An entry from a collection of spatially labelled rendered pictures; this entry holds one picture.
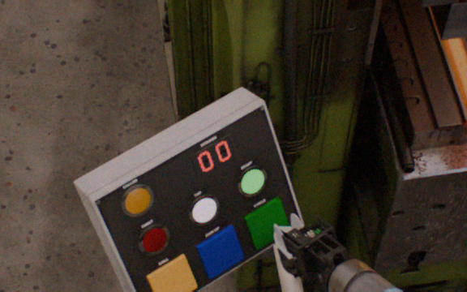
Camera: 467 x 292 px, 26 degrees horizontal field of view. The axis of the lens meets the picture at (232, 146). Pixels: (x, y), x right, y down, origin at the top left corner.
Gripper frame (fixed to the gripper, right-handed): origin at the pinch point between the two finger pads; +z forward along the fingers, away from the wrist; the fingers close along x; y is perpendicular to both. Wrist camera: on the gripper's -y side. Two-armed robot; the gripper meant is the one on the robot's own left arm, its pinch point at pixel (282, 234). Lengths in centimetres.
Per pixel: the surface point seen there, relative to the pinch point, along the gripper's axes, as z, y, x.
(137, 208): 4.8, 17.0, 20.6
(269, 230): 4.5, -1.3, 0.3
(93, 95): 149, -33, -12
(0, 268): 117, -52, 39
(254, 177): 4.8, 10.2, -0.5
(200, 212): 4.8, 9.6, 10.9
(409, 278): 30, -56, -38
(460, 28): -9.5, 25.0, -37.7
